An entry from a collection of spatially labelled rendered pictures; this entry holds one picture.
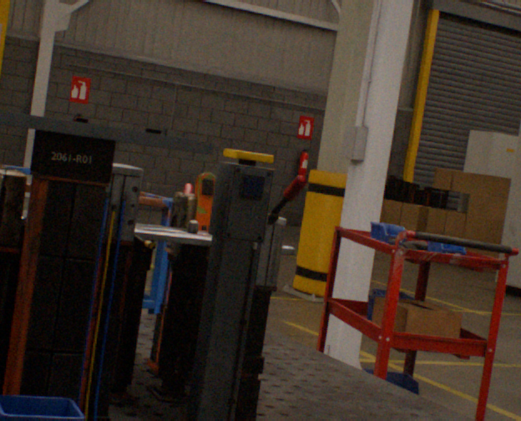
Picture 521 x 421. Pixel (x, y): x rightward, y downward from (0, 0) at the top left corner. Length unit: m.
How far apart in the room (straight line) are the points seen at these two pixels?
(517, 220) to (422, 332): 8.32
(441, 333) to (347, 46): 5.31
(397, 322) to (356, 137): 1.94
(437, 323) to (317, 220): 5.03
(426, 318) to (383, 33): 2.24
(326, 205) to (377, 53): 3.26
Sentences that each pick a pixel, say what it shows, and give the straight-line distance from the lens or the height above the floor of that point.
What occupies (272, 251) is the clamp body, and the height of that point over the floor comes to 1.00.
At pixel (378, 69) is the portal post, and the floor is 1.71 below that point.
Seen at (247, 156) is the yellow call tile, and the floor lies 1.15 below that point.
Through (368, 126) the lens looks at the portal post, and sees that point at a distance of 5.69.
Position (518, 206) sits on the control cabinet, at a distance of 12.17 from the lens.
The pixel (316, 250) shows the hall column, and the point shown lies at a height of 0.43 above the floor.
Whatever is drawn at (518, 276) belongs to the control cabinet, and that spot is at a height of 0.22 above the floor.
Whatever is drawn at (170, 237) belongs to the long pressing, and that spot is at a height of 1.00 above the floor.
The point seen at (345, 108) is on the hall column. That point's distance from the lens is 8.87.
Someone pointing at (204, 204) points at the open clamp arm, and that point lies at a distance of 2.01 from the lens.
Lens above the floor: 1.16
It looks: 3 degrees down
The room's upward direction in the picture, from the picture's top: 8 degrees clockwise
